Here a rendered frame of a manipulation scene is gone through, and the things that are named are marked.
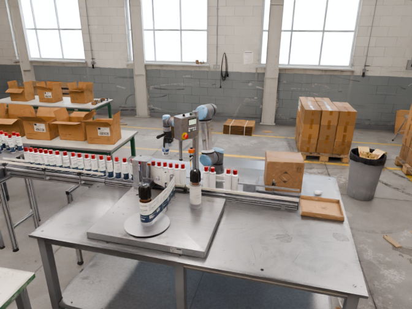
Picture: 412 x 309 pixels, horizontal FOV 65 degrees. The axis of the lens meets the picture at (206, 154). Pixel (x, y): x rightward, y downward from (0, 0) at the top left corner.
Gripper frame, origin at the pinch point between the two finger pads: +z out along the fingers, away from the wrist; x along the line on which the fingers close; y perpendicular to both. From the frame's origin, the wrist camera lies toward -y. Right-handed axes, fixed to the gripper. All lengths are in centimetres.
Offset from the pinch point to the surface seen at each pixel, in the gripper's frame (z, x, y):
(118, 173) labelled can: 5, -50, -27
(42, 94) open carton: 6, 257, -332
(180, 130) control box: -37, -52, 31
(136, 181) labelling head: 5, -65, -4
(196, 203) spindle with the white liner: 8, -84, 51
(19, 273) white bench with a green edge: 20, -162, -35
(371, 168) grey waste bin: 52, 123, 229
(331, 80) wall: -8, 488, 228
